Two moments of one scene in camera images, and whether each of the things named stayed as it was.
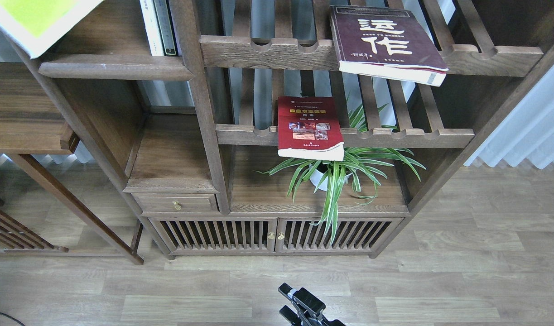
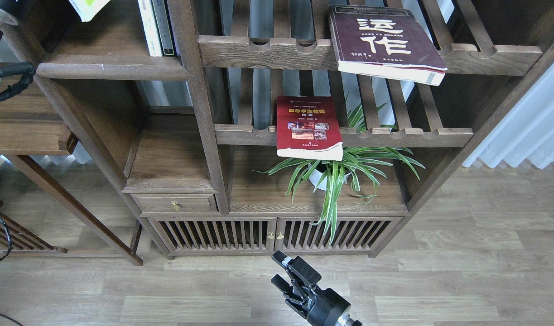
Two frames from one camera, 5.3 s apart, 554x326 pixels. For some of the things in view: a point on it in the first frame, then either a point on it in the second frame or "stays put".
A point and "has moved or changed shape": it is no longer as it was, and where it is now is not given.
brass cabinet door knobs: [272, 237] stays put
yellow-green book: [35, 25] has moved or changed shape
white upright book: [152, 27] stays put
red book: [310, 127] stays put
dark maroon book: [386, 42] stays put
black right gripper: [303, 299] -> [320, 306]
